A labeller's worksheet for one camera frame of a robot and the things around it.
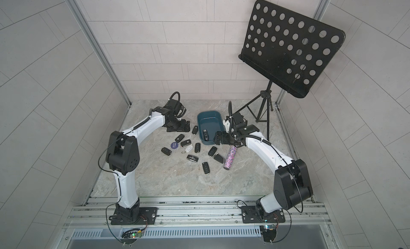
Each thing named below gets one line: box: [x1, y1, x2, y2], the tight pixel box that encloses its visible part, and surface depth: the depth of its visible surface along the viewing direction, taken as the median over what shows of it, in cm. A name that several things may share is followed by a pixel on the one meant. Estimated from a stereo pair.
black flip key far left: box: [161, 146, 172, 157], surface depth 93 cm
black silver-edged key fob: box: [213, 152, 224, 164], surface depth 91 cm
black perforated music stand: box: [233, 0, 346, 140], surface depth 63 cm
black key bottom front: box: [201, 161, 211, 176], surface depth 86 cm
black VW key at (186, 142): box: [180, 138, 192, 147], surface depth 97 cm
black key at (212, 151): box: [207, 145, 218, 157], surface depth 93 cm
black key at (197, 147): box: [194, 142, 201, 153], surface depth 95 cm
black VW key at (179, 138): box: [174, 133, 185, 143], surface depth 98 cm
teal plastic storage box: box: [197, 110, 224, 145], surface depth 104 cm
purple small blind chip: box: [170, 141, 179, 150], surface depth 96 cm
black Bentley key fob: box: [186, 154, 200, 163], surface depth 91 cm
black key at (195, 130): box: [191, 125, 199, 136], surface depth 101 cm
